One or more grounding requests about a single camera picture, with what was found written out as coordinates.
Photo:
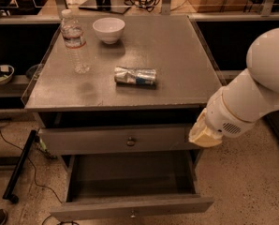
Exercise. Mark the foam-padded gripper body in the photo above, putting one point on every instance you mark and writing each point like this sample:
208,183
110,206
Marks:
224,117

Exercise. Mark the grey drawer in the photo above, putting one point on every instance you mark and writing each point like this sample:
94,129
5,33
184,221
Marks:
130,185
106,140

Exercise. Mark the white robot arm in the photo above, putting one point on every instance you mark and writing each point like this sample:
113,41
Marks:
234,109

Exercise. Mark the grey drawer cabinet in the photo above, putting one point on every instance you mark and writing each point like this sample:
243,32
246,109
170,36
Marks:
172,45

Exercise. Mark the grey top drawer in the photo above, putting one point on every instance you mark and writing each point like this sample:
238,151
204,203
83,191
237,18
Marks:
106,140

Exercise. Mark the grey side shelf beam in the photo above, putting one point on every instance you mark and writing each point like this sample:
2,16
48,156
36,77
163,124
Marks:
227,77

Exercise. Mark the crushed silver blue can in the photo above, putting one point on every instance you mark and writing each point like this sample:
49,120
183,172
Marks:
135,75

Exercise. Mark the white ceramic bowl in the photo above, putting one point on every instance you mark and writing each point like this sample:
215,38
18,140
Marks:
109,30

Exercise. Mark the clear plastic water bottle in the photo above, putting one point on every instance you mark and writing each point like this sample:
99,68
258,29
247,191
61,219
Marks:
76,46

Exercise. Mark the black monitor stand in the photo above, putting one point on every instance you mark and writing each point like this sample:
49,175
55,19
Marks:
110,6

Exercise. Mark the black bar on floor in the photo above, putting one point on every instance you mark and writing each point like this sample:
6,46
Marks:
8,194

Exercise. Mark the bowl with dark contents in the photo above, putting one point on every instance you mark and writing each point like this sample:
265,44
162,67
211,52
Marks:
6,73

